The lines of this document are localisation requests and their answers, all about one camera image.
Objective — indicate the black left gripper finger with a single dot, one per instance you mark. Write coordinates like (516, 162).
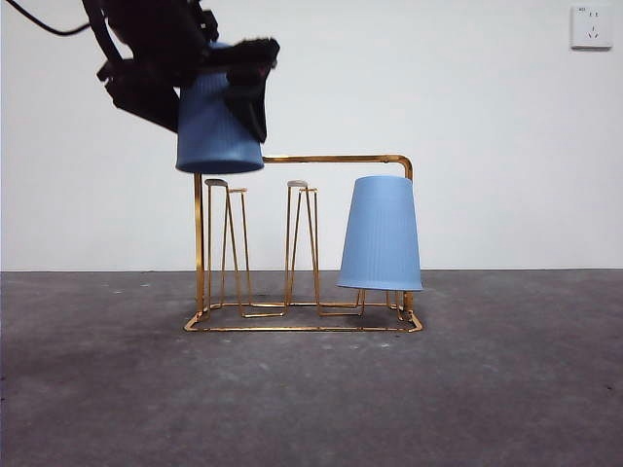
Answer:
(250, 97)
(146, 104)

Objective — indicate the blue ribbed plastic cup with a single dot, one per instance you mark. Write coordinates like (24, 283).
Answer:
(209, 126)
(379, 238)

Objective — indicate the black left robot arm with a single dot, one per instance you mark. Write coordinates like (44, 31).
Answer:
(151, 29)

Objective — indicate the white wall socket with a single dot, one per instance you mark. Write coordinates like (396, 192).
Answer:
(592, 26)

